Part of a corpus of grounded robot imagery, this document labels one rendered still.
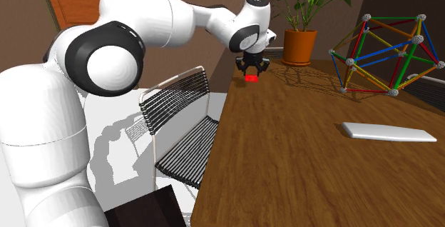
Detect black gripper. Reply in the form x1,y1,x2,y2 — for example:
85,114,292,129
235,51,270,78

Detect potted plant in orange pot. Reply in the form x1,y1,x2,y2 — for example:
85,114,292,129
270,0,375,67

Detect brown wooden table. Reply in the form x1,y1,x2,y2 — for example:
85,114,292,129
189,58,445,227

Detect colourful rod and ball polyhedron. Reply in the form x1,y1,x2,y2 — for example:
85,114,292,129
327,13,445,97

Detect flat white tablet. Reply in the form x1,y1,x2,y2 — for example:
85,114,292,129
341,121,438,143

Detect dark robot stand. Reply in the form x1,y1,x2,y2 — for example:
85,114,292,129
103,183,188,227

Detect black wire chair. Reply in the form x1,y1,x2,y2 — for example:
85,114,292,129
138,65,220,191
402,74,445,112

